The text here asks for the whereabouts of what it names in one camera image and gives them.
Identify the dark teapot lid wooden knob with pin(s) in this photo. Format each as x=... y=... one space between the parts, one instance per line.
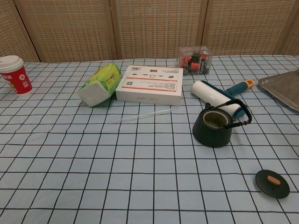
x=272 y=186

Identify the dark green teapot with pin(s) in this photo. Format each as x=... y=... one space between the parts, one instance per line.
x=210 y=137

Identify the red paper cup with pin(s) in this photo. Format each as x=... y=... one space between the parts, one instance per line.
x=18 y=81

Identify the clear plastic straw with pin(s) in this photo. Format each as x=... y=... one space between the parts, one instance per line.
x=140 y=115

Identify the white flat product box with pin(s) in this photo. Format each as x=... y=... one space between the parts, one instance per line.
x=151 y=86

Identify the green tissue pack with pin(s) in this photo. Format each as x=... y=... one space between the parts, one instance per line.
x=98 y=91

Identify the blue checkered tablecloth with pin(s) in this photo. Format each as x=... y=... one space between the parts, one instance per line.
x=116 y=168

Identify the clear box red black clips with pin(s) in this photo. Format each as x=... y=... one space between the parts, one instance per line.
x=195 y=61

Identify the woven folding screen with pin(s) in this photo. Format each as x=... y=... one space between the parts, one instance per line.
x=151 y=28

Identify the stainless steel tray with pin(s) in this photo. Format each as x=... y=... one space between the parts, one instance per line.
x=283 y=88

